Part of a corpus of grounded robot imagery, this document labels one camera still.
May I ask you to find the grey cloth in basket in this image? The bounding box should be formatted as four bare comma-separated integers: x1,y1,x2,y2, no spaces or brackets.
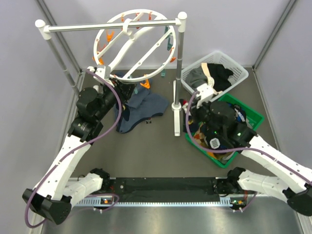
185,67,208,94

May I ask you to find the white metal drying rack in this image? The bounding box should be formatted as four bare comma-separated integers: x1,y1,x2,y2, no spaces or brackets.
35,9,187,137

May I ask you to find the orange clothespin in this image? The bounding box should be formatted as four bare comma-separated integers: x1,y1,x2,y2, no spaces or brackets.
140,79,151,89

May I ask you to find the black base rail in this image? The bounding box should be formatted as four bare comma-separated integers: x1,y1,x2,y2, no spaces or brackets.
107,177,234,197

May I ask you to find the white round clip hanger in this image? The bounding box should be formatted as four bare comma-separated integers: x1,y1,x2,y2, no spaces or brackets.
93,9,187,83

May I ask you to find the white plastic laundry basket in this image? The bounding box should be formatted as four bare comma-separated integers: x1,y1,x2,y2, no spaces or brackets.
181,51,249,101

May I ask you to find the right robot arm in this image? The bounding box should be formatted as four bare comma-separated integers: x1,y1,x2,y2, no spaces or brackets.
185,99,312,216

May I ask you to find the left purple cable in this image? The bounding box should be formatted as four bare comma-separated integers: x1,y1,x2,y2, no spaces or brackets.
25,68,122,229

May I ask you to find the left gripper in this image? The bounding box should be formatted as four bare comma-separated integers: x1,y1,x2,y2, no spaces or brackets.
95,78,137,121

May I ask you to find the green plastic bin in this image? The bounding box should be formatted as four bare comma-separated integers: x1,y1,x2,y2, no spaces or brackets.
184,94,265,169

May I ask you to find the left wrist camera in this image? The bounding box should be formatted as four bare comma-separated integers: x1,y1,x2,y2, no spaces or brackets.
87,65,114,87

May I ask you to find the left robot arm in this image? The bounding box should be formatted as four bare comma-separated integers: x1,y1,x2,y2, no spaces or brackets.
22,81,136,228

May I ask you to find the black cloth in basket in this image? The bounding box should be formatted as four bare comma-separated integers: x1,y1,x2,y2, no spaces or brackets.
207,63,234,92

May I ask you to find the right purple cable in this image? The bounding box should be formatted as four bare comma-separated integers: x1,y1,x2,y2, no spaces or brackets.
185,92,312,213

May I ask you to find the pile of socks in bin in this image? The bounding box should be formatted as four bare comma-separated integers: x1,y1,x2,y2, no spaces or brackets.
187,102,248,161

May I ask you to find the blue cloth on floor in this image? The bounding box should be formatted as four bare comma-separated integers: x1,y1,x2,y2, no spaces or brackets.
116,83,169,134

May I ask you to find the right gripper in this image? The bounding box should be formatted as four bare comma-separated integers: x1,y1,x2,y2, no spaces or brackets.
187,97,223,137

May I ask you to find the purple cable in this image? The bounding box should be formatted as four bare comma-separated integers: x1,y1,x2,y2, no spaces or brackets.
25,68,122,229
185,92,312,213

